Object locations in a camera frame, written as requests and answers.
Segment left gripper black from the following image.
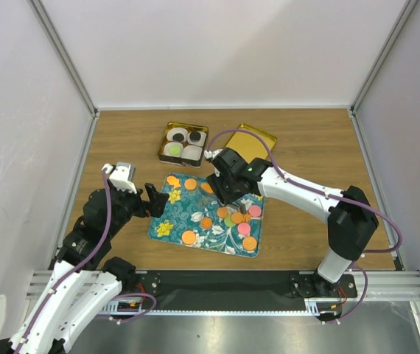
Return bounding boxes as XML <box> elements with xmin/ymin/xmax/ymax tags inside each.
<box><xmin>105</xmin><ymin>178</ymin><xmax>169</xmax><ymax>237</ymax></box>

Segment orange fish cookie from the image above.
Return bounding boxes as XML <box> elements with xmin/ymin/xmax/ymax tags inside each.
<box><xmin>200</xmin><ymin>182</ymin><xmax>214</xmax><ymax>194</ymax></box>
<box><xmin>166</xmin><ymin>175</ymin><xmax>181</xmax><ymax>190</ymax></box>

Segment green round cookie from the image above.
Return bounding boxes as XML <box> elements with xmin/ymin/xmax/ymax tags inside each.
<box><xmin>169</xmin><ymin>145</ymin><xmax>181</xmax><ymax>156</ymax></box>

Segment black sandwich cookie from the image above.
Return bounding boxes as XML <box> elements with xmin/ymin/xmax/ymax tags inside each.
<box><xmin>172</xmin><ymin>133</ymin><xmax>185</xmax><ymax>142</ymax></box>
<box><xmin>188</xmin><ymin>131</ymin><xmax>202</xmax><ymax>143</ymax></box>

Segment metal tongs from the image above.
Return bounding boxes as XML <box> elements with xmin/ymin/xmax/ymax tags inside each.
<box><xmin>199</xmin><ymin>184</ymin><xmax>248</xmax><ymax>215</ymax></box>

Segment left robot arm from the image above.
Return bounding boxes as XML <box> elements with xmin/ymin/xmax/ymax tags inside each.
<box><xmin>0</xmin><ymin>181</ymin><xmax>169</xmax><ymax>353</ymax></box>

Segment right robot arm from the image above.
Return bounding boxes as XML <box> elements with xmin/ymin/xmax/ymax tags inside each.
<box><xmin>204</xmin><ymin>147</ymin><xmax>379</xmax><ymax>296</ymax></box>

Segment gold tin lid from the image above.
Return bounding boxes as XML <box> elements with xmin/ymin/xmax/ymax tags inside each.
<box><xmin>225</xmin><ymin>123</ymin><xmax>277</xmax><ymax>163</ymax></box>

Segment orange round cookie top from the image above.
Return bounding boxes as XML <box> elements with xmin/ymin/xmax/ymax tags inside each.
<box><xmin>184</xmin><ymin>178</ymin><xmax>198</xmax><ymax>191</ymax></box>

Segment orange round cookie centre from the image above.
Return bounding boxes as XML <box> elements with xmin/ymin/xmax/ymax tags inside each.
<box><xmin>217</xmin><ymin>206</ymin><xmax>230</xmax><ymax>219</ymax></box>

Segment teal floral tray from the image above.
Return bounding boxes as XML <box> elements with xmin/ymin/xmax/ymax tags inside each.
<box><xmin>148</xmin><ymin>173</ymin><xmax>265</xmax><ymax>258</ymax></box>

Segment pink round cookie upper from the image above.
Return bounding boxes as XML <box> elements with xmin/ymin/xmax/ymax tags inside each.
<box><xmin>248</xmin><ymin>204</ymin><xmax>262</xmax><ymax>218</ymax></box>

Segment pink round cookie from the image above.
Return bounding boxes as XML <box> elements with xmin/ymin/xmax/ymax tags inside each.
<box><xmin>248</xmin><ymin>204</ymin><xmax>262</xmax><ymax>218</ymax></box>
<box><xmin>237</xmin><ymin>222</ymin><xmax>251</xmax><ymax>236</ymax></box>

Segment orange round cookie pile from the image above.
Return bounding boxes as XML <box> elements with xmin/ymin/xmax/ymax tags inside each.
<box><xmin>231</xmin><ymin>212</ymin><xmax>245</xmax><ymax>224</ymax></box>

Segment green cookie under pile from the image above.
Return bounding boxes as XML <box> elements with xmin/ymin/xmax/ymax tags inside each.
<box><xmin>224</xmin><ymin>215</ymin><xmax>235</xmax><ymax>228</ymax></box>

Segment orange dotted cookie front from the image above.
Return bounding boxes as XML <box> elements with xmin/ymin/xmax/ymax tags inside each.
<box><xmin>181</xmin><ymin>230</ymin><xmax>197</xmax><ymax>245</ymax></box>

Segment orange dotted cookie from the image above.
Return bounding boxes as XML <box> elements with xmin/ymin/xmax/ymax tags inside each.
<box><xmin>181</xmin><ymin>230</ymin><xmax>197</xmax><ymax>245</ymax></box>
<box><xmin>242</xmin><ymin>236</ymin><xmax>258</xmax><ymax>251</ymax></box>

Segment white paper cup back-right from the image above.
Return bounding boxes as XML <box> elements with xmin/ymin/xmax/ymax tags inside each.
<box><xmin>187</xmin><ymin>131</ymin><xmax>207</xmax><ymax>147</ymax></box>

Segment white paper cup front-right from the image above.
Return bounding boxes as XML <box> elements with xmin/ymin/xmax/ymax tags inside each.
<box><xmin>181</xmin><ymin>145</ymin><xmax>203</xmax><ymax>161</ymax></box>

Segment pink round cookie lower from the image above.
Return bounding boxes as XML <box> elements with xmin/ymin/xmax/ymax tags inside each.
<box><xmin>237</xmin><ymin>222</ymin><xmax>251</xmax><ymax>236</ymax></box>

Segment white paper cup front-left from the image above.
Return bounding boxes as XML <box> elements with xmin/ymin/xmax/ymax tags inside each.
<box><xmin>163</xmin><ymin>142</ymin><xmax>183</xmax><ymax>158</ymax></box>

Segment square cookie tin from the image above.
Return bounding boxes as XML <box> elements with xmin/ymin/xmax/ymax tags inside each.
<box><xmin>157</xmin><ymin>122</ymin><xmax>209</xmax><ymax>168</ymax></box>

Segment white paper cup back-left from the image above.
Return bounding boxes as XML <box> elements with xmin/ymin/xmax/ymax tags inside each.
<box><xmin>166</xmin><ymin>127</ymin><xmax>188</xmax><ymax>143</ymax></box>

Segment orange dotted cookie right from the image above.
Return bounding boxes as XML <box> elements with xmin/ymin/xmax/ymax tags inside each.
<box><xmin>242</xmin><ymin>236</ymin><xmax>258</xmax><ymax>251</ymax></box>

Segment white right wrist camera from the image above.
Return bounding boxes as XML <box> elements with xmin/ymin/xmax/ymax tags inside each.
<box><xmin>203</xmin><ymin>149</ymin><xmax>223</xmax><ymax>162</ymax></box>

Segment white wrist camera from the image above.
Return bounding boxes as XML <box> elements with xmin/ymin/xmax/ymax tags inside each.
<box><xmin>102</xmin><ymin>162</ymin><xmax>137</xmax><ymax>194</ymax></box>
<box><xmin>203</xmin><ymin>149</ymin><xmax>223</xmax><ymax>162</ymax></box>

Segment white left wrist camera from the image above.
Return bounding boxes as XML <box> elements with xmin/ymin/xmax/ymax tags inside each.
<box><xmin>102</xmin><ymin>162</ymin><xmax>137</xmax><ymax>194</ymax></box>

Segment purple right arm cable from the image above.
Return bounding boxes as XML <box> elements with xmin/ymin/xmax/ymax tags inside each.
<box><xmin>205</xmin><ymin>128</ymin><xmax>405</xmax><ymax>325</ymax></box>

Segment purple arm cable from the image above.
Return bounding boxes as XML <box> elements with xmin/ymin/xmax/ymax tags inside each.
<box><xmin>205</xmin><ymin>128</ymin><xmax>405</xmax><ymax>325</ymax></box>
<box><xmin>10</xmin><ymin>165</ymin><xmax>158</xmax><ymax>354</ymax></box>

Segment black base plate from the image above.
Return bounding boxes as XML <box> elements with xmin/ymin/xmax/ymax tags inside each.
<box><xmin>137</xmin><ymin>270</ymin><xmax>358</xmax><ymax>312</ymax></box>

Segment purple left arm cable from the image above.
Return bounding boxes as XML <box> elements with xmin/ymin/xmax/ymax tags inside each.
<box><xmin>10</xmin><ymin>165</ymin><xmax>158</xmax><ymax>354</ymax></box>

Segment aluminium frame rail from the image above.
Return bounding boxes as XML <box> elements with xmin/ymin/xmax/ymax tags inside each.
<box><xmin>25</xmin><ymin>269</ymin><xmax>420</xmax><ymax>318</ymax></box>

